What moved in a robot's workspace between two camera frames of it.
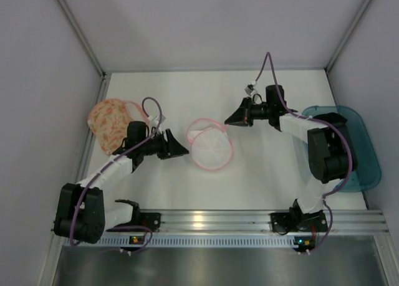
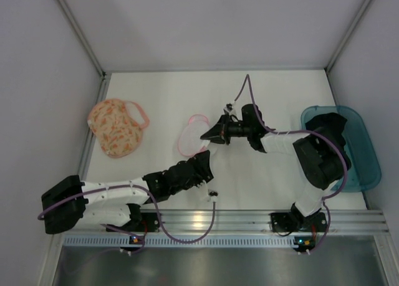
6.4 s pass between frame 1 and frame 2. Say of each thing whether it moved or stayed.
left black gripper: moved
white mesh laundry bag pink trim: moved
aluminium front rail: stayed
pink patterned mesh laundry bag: stayed
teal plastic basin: stayed
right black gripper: moved
